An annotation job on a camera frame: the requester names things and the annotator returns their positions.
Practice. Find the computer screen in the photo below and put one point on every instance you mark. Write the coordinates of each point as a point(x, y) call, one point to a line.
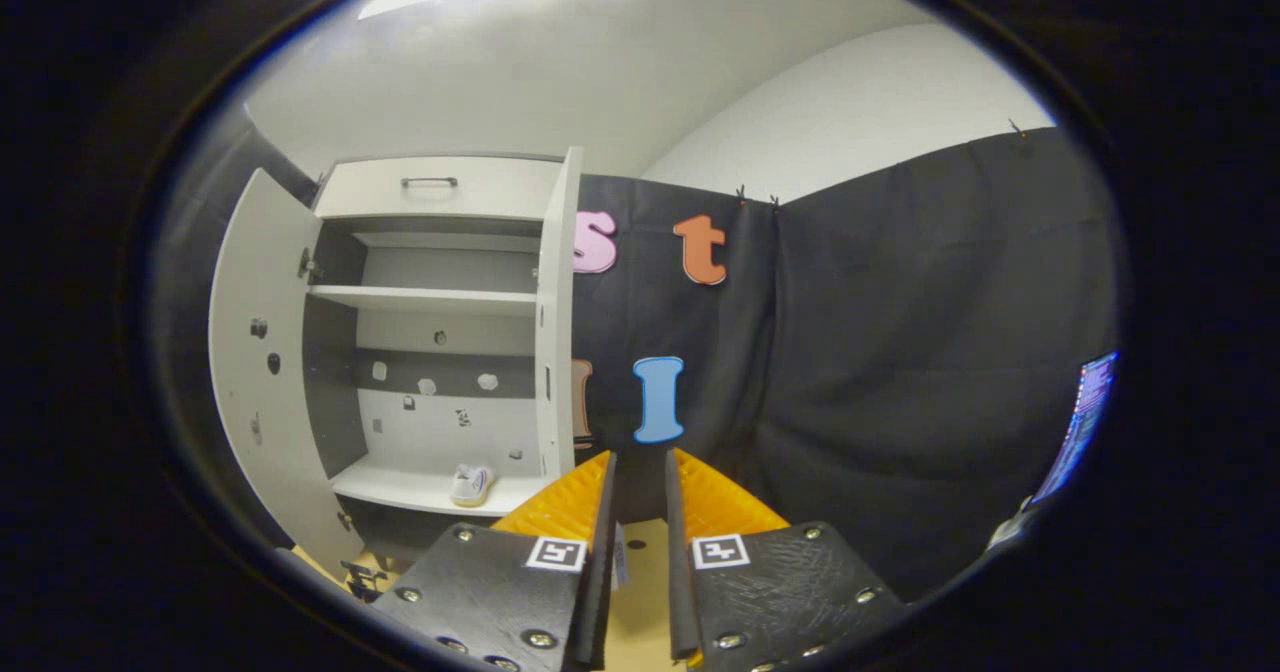
point(1085, 422)

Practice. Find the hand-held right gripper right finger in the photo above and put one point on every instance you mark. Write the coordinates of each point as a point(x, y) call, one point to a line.
point(680, 572)

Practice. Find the white cabinet drawer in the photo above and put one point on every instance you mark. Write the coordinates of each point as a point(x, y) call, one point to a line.
point(500, 192)

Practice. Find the white canvas shoe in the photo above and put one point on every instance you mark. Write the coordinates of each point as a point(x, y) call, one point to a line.
point(470, 487)

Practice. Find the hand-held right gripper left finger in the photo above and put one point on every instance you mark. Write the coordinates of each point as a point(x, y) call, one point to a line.
point(598, 572)

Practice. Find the white shoe cabinet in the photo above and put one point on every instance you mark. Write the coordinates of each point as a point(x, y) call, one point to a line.
point(440, 422)

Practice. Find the white cabinet shelf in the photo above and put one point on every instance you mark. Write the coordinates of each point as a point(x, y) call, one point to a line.
point(430, 300)

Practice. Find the white door with camera sticker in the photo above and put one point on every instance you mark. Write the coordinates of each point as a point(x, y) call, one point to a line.
point(270, 252)

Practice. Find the white door with cat sticker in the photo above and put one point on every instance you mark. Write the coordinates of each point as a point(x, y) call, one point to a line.
point(555, 302)

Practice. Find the metal door hinge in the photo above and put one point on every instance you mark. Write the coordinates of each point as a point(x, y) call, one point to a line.
point(344, 520)
point(308, 265)

